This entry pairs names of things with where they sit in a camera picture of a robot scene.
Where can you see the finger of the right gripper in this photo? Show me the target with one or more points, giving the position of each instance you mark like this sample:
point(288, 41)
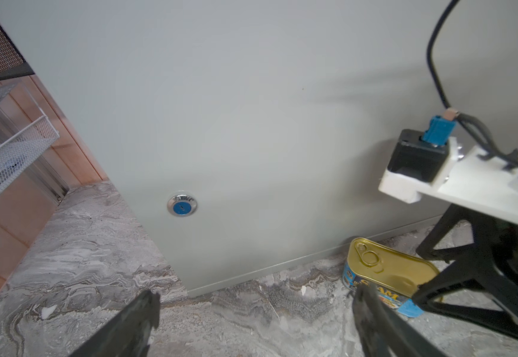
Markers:
point(488, 272)
point(459, 231)

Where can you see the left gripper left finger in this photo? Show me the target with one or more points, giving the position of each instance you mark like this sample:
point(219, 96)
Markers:
point(127, 333)

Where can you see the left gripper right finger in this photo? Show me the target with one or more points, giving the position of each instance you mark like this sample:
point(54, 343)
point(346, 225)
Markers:
point(382, 332)

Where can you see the gold rectangular sardine tin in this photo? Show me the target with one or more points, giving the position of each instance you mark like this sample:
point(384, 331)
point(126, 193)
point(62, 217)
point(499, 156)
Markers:
point(396, 275)

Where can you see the grey metal cabinet box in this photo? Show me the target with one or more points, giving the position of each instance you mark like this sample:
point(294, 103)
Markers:
point(246, 136)

